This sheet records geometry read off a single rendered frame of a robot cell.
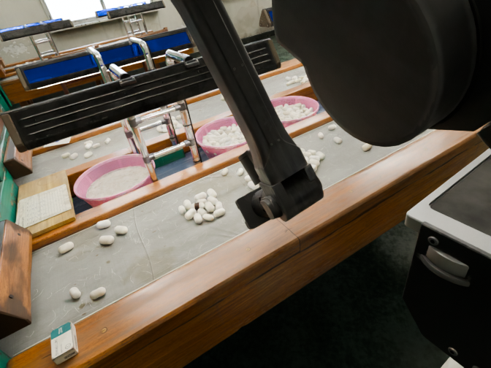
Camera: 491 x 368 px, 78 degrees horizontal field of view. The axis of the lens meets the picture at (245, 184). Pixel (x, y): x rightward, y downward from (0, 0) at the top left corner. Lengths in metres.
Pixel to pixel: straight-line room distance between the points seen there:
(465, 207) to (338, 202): 0.45
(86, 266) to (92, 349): 0.25
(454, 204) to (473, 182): 0.05
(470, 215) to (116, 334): 0.57
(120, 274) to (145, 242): 0.10
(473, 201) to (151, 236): 0.68
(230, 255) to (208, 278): 0.07
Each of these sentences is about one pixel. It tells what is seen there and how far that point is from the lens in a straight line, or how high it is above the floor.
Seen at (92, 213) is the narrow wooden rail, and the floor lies 0.76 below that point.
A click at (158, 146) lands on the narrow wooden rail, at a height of 0.75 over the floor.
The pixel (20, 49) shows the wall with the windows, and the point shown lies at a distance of 5.72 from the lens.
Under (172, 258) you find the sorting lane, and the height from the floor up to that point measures 0.74.
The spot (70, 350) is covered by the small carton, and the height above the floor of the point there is 0.78.
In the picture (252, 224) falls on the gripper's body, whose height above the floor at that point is 0.86.
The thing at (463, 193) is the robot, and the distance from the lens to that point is 0.40.
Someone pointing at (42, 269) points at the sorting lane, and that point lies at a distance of 0.92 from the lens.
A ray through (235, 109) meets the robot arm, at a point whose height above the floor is 1.12.
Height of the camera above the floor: 1.27
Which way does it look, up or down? 35 degrees down
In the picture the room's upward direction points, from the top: 10 degrees counter-clockwise
